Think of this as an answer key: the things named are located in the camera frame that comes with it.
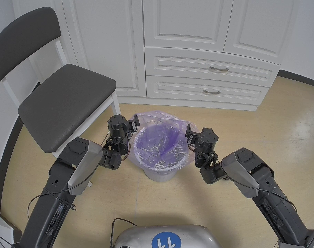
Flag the white chair with grey cushions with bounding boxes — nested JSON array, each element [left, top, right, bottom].
[[0, 7, 121, 188]]

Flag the white trash bin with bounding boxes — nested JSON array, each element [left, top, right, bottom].
[[134, 127, 188, 183]]

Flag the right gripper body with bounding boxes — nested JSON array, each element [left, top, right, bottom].
[[185, 124, 203, 146]]

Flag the white wardrobe with drawers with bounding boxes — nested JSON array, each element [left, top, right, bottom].
[[12, 0, 299, 112]]

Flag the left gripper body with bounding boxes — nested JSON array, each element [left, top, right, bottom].
[[128, 114, 139, 134]]

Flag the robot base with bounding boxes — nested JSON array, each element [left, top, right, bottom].
[[113, 225, 221, 248]]

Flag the purple plastic bag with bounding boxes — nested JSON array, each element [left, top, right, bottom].
[[127, 111, 200, 170]]

